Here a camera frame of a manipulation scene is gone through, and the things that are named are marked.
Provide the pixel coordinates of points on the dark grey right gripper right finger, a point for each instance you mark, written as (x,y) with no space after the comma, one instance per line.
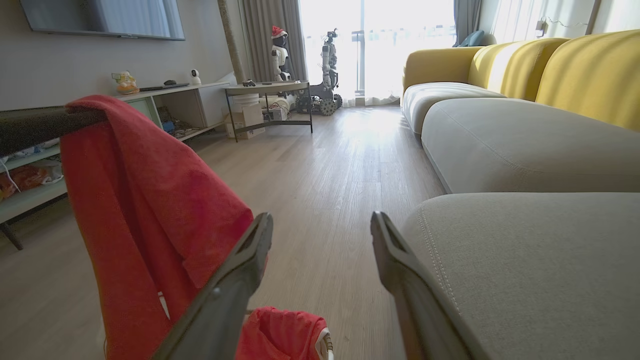
(415,310)

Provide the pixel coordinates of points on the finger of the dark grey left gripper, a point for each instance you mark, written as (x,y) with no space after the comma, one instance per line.
(35,121)
(25,141)

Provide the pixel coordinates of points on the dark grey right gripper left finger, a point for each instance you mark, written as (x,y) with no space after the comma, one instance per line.
(220,305)

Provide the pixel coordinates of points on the teal cushion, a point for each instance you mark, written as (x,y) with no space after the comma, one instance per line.
(472,39)

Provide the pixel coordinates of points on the crumpled red garment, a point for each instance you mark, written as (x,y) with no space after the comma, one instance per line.
(275,335)

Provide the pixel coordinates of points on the wheeled white grey robot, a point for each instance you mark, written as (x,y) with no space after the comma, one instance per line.
(327,75)

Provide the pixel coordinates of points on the white low tv cabinet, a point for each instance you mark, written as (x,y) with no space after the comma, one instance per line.
(190,107)

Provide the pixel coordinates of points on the small black table gadget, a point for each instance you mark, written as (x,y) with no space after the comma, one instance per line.
(248,83)

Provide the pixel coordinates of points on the yellow orange toy figure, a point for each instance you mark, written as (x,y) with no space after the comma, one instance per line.
(125,84)

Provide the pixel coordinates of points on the grey curtain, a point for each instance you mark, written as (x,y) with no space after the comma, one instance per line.
(465,17)
(272,30)

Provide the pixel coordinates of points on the white wall charger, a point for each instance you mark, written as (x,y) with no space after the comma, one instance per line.
(539,29)

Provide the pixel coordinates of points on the white perforated laundry basket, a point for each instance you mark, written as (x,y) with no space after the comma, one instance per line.
(325,347)

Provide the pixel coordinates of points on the large red towel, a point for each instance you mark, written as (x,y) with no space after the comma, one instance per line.
(140,200)

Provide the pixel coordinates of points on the red santa hat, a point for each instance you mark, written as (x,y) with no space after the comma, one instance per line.
(277,32)

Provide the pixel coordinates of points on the yellow sofa back cushion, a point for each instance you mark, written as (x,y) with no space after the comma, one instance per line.
(520,67)
(595,75)

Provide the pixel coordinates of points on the yellow sofa end back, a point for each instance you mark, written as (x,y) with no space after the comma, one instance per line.
(435,65)

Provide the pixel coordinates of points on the window with grey frame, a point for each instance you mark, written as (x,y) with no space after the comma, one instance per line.
(380,45)

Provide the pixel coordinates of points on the wall-mounted flat television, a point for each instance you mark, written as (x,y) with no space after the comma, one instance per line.
(100,17)

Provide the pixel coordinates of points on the white cardboard box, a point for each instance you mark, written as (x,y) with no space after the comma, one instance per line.
(247,120)

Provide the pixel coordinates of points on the white security camera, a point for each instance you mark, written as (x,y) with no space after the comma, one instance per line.
(195,76)

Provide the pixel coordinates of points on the white humanoid robot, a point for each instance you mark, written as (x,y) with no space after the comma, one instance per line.
(280,57)

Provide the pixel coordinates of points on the orange plastic bag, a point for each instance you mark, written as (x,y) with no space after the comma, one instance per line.
(22,180)

